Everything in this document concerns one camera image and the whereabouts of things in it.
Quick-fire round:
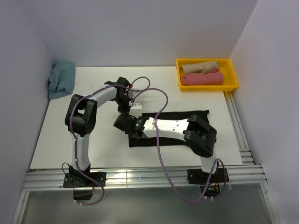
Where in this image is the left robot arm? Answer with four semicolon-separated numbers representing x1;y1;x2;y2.
64;77;133;186

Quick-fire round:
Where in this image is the aluminium mounting rail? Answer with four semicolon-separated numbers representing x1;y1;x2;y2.
21;165;267;191

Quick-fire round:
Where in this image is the black t-shirt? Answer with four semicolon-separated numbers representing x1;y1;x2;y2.
128;110;209;147

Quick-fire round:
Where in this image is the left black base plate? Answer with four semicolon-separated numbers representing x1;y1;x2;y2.
63;170;107;188

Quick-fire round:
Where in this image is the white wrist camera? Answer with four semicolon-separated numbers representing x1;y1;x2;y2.
127;84;140;99
128;100;142;118

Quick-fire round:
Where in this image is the beige rolled t-shirt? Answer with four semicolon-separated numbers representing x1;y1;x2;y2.
179;61;219;74

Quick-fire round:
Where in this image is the pink rolled t-shirt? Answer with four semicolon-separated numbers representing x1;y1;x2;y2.
181;72;224;85

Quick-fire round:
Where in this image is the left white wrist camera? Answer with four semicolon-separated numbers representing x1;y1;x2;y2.
127;84;140;99

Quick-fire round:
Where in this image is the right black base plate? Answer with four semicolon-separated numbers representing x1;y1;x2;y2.
187;168;229;185

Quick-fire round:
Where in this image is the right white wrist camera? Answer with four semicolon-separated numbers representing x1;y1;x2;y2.
128;100;142;118

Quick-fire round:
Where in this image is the yellow plastic bin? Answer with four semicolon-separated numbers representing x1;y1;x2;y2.
176;58;239;91

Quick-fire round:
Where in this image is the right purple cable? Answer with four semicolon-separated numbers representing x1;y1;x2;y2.
128;88;227;204

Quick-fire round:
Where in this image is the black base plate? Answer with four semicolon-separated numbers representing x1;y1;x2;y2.
63;170;107;188
187;168;229;185

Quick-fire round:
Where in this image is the blue crumpled t-shirt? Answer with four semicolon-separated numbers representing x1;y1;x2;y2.
47;60;75;100

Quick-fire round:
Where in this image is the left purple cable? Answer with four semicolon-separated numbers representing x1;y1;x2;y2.
69;76;151;206

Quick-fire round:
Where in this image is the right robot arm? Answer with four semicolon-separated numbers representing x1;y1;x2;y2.
114;114;219;182

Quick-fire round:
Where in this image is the purple cable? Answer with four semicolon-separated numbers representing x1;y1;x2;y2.
128;88;227;204
69;76;151;206

